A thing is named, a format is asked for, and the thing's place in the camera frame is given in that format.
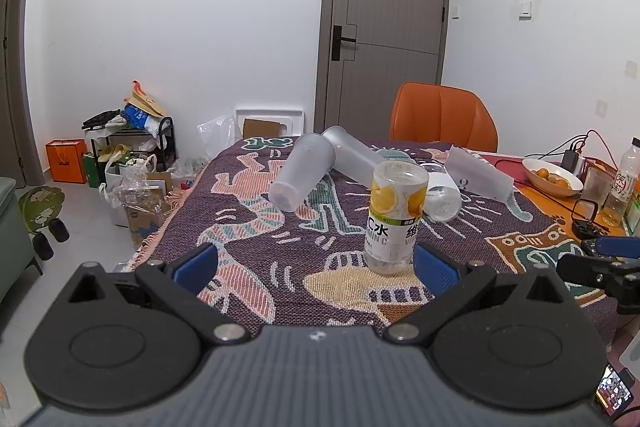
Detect white bowl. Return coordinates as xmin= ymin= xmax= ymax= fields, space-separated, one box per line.
xmin=521 ymin=157 xmax=585 ymax=198

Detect green carton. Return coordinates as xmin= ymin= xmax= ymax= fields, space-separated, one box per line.
xmin=626 ymin=177 xmax=640 ymax=236

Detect clear plastic bag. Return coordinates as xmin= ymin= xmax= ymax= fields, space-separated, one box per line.
xmin=197 ymin=113 xmax=237 ymax=158

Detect black shoe rack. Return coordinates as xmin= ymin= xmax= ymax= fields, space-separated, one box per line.
xmin=82 ymin=116 xmax=176 ymax=178

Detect white shopping bag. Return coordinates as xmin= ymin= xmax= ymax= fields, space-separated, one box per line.
xmin=102 ymin=153 xmax=159 ymax=191

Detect brown cardboard piece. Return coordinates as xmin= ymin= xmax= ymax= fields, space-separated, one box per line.
xmin=242 ymin=118 xmax=281 ymax=139

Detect printed blanket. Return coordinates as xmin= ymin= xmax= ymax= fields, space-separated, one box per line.
xmin=117 ymin=136 xmax=627 ymax=358

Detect dark door frame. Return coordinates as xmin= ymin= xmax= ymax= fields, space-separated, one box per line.
xmin=0 ymin=0 xmax=47 ymax=186

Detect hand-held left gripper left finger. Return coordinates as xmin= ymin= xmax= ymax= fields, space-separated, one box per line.
xmin=59 ymin=243 xmax=254 ymax=349

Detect tea bottle white cap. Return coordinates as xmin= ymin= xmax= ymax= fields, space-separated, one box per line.
xmin=601 ymin=137 xmax=640 ymax=228

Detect white frosted plastic cup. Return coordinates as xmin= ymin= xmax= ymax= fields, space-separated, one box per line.
xmin=445 ymin=145 xmax=521 ymax=202

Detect blue white plastic bag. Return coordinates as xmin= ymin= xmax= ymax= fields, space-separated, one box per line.
xmin=123 ymin=104 xmax=162 ymax=134

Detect brown paper bag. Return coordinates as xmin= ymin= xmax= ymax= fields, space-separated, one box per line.
xmin=124 ymin=80 xmax=169 ymax=118

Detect red basket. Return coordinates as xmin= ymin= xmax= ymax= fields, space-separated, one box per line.
xmin=581 ymin=156 xmax=621 ymax=184

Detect lemon drink bottle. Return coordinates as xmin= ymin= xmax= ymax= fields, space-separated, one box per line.
xmin=363 ymin=160 xmax=431 ymax=275

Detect orange shopping bag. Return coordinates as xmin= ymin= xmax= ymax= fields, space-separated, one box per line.
xmin=45 ymin=139 xmax=89 ymax=184

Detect clear plastic bottle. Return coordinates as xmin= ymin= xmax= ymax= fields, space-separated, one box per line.
xmin=421 ymin=161 xmax=464 ymax=223

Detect black door handle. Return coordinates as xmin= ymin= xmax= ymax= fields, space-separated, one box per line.
xmin=331 ymin=25 xmax=357 ymax=62

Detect cardboard box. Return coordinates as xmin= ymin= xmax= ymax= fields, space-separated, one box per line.
xmin=124 ymin=199 xmax=172 ymax=249

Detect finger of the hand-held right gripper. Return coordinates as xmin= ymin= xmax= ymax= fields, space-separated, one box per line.
xmin=556 ymin=253 xmax=632 ymax=285
xmin=581 ymin=235 xmax=640 ymax=259

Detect green plush toy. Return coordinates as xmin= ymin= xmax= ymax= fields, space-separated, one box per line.
xmin=17 ymin=185 xmax=71 ymax=261

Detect tall frosted plastic cup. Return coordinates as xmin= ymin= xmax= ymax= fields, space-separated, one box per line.
xmin=322 ymin=126 xmax=387 ymax=188

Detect orange chair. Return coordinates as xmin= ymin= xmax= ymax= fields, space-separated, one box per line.
xmin=389 ymin=82 xmax=500 ymax=154

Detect white foam tray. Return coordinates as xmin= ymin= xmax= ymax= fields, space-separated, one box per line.
xmin=234 ymin=107 xmax=306 ymax=140

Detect clear drinking glass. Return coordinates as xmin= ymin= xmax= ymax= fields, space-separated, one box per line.
xmin=582 ymin=167 xmax=609 ymax=208

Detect green sofa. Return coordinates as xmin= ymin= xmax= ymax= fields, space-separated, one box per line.
xmin=0 ymin=176 xmax=44 ymax=308

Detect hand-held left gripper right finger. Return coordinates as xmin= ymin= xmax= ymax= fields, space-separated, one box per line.
xmin=383 ymin=242 xmax=577 ymax=349

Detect grey door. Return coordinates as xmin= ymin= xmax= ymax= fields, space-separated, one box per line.
xmin=313 ymin=0 xmax=451 ymax=144

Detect yellow slippers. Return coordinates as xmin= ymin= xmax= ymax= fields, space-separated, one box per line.
xmin=97 ymin=144 xmax=133 ymax=164

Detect black cable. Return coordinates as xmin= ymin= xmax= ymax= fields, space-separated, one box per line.
xmin=522 ymin=134 xmax=591 ymax=161

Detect red cable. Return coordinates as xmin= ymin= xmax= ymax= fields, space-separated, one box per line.
xmin=492 ymin=130 xmax=622 ymax=171

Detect smartphone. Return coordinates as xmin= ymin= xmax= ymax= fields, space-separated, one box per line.
xmin=592 ymin=364 xmax=636 ymax=423

